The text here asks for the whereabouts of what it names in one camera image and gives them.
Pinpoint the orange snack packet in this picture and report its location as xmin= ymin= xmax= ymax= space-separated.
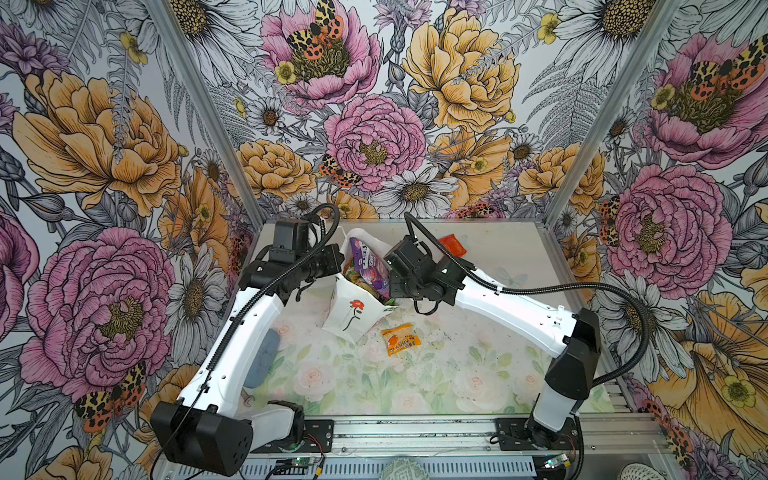
xmin=381 ymin=323 xmax=421 ymax=357

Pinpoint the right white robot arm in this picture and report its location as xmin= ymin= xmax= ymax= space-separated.
xmin=385 ymin=214 xmax=651 ymax=449

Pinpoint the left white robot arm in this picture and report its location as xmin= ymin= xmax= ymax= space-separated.
xmin=150 ymin=203 xmax=343 ymax=476

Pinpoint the grey oval case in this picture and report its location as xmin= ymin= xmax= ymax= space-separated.
xmin=244 ymin=329 xmax=281 ymax=389

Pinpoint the aluminium front rail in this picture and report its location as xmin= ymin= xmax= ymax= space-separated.
xmin=157 ymin=413 xmax=670 ymax=460

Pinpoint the white paper bag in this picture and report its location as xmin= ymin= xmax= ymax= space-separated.
xmin=323 ymin=228 xmax=397 ymax=343

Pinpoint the floral table mat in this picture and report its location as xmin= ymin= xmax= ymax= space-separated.
xmin=241 ymin=285 xmax=551 ymax=416

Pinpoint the small purple snack bag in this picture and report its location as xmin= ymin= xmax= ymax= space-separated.
xmin=345 ymin=237 xmax=390 ymax=303

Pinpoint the small red sachet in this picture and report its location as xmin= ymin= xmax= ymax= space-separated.
xmin=439 ymin=234 xmax=467 ymax=258

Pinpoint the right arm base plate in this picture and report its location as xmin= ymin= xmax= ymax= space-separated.
xmin=494 ymin=416 xmax=582 ymax=452

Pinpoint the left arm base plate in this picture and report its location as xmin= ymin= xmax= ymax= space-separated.
xmin=253 ymin=419 xmax=335 ymax=454

